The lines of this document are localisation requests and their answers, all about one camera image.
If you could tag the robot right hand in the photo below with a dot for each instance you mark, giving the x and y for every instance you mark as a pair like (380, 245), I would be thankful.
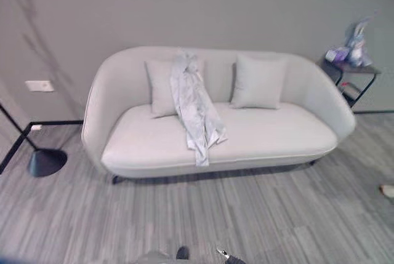
(232, 259)

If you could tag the light grey curved sofa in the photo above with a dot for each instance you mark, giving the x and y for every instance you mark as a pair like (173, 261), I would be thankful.
(277, 128)

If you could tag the robot dark foot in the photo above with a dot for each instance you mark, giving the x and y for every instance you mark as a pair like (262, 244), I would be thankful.
(183, 253)

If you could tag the light grey garment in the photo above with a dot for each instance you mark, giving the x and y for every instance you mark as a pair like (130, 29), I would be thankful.
(197, 104)

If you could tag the light grey square pillow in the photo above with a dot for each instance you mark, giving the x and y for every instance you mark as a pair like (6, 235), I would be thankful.
(258, 82)
(160, 88)

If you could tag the black side table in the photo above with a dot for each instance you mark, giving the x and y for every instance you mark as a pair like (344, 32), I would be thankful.
(354, 69)

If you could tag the purple tissue box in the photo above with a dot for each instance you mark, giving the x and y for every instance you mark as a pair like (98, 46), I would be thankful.
(336, 54)

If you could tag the small white floor-level socket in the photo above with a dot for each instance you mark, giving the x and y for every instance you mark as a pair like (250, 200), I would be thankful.
(36, 127)

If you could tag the blue white plush toy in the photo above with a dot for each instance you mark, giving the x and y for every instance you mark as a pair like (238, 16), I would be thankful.
(358, 45)

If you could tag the white wall socket plate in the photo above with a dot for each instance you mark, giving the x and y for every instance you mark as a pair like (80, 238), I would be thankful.
(40, 86)

